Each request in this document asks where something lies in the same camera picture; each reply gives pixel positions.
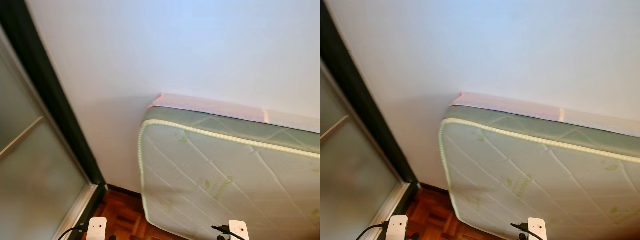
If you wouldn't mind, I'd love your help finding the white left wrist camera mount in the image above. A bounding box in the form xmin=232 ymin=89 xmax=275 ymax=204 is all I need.
xmin=386 ymin=215 xmax=409 ymax=240
xmin=86 ymin=217 xmax=108 ymax=240

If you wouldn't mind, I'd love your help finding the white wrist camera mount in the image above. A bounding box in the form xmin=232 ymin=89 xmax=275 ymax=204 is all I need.
xmin=228 ymin=220 xmax=250 ymax=240
xmin=527 ymin=217 xmax=547 ymax=240
xmin=86 ymin=217 xmax=108 ymax=240
xmin=386 ymin=215 xmax=409 ymax=240

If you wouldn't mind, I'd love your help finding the frosted glass sliding door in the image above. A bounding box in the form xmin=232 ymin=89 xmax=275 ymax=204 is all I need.
xmin=320 ymin=62 xmax=408 ymax=240
xmin=0 ymin=25 xmax=98 ymax=240

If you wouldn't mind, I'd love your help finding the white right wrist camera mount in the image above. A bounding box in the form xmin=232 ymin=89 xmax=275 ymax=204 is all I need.
xmin=228 ymin=220 xmax=250 ymax=240
xmin=527 ymin=217 xmax=547 ymax=240

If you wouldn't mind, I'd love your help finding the green-edged white quilted mattress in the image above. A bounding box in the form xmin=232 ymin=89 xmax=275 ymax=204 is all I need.
xmin=137 ymin=106 xmax=321 ymax=240
xmin=439 ymin=105 xmax=640 ymax=240

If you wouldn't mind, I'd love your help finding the dark door frame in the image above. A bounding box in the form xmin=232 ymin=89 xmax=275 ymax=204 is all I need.
xmin=0 ymin=0 xmax=107 ymax=240
xmin=320 ymin=0 xmax=420 ymax=240

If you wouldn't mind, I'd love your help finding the pink bed base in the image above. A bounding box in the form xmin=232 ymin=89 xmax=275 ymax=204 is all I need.
xmin=148 ymin=93 xmax=321 ymax=134
xmin=450 ymin=92 xmax=640 ymax=138

